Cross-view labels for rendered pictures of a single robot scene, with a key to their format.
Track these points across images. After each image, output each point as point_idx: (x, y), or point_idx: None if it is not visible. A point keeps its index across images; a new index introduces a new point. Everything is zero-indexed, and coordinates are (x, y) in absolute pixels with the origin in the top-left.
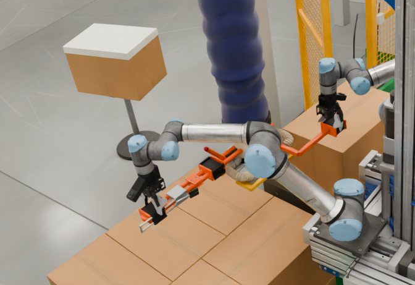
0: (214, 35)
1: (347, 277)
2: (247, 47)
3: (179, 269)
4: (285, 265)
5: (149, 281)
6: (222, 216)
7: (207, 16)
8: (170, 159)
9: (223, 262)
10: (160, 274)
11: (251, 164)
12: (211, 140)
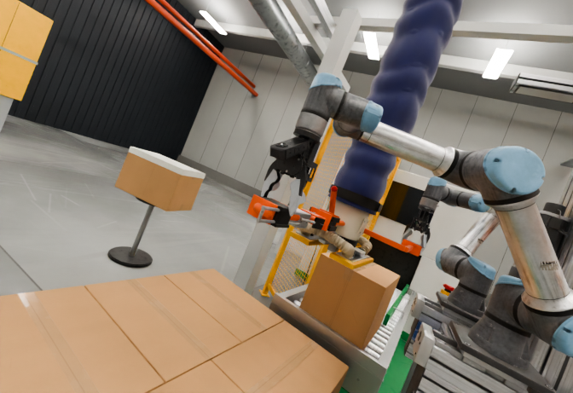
0: (397, 81)
1: None
2: (416, 111)
3: (178, 366)
4: None
5: (127, 370)
6: (234, 320)
7: (398, 62)
8: (373, 119)
9: (240, 374)
10: (148, 365)
11: (509, 164)
12: (402, 146)
